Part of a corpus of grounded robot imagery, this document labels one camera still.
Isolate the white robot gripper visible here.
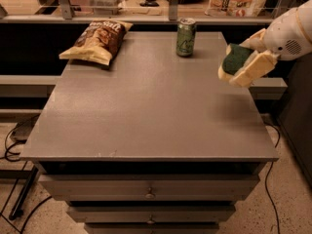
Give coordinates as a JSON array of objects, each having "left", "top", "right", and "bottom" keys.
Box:
[{"left": 229, "top": 0, "right": 312, "bottom": 88}]

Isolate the green and yellow sponge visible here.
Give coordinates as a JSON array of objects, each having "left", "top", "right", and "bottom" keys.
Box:
[{"left": 217, "top": 43, "right": 254, "bottom": 82}]

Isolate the green soda can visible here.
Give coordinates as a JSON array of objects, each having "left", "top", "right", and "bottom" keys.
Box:
[{"left": 175, "top": 18, "right": 196, "bottom": 57}]

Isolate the grey drawer cabinet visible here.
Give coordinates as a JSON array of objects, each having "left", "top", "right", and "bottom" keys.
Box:
[{"left": 19, "top": 31, "right": 280, "bottom": 234}]

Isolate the brown chip bag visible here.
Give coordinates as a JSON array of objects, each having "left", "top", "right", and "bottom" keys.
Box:
[{"left": 58, "top": 19, "right": 133, "bottom": 65}]

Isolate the top grey drawer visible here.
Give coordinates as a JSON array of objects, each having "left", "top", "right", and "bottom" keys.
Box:
[{"left": 39, "top": 175, "right": 259, "bottom": 202}]

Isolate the grey drawer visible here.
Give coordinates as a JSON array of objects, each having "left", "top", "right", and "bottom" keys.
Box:
[
  {"left": 85, "top": 223, "right": 218, "bottom": 234},
  {"left": 39, "top": 175, "right": 259, "bottom": 202},
  {"left": 67, "top": 206, "right": 235, "bottom": 224}
]

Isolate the middle grey drawer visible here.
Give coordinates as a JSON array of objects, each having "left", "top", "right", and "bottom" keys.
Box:
[{"left": 67, "top": 206, "right": 235, "bottom": 224}]

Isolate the bottom grey drawer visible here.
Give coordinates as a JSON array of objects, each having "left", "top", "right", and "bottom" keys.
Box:
[{"left": 85, "top": 223, "right": 218, "bottom": 234}]

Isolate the black metal stand leg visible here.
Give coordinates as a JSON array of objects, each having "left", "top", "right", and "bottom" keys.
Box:
[{"left": 9, "top": 167, "right": 38, "bottom": 220}]

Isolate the black cable right floor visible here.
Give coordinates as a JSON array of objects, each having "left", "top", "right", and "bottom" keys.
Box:
[{"left": 263, "top": 122, "right": 282, "bottom": 234}]

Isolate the grey metal railing frame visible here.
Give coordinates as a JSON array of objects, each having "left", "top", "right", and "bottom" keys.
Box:
[{"left": 0, "top": 0, "right": 309, "bottom": 24}]

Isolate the black cables left floor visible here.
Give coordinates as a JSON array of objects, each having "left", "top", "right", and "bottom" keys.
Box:
[{"left": 0, "top": 114, "right": 53, "bottom": 234}]

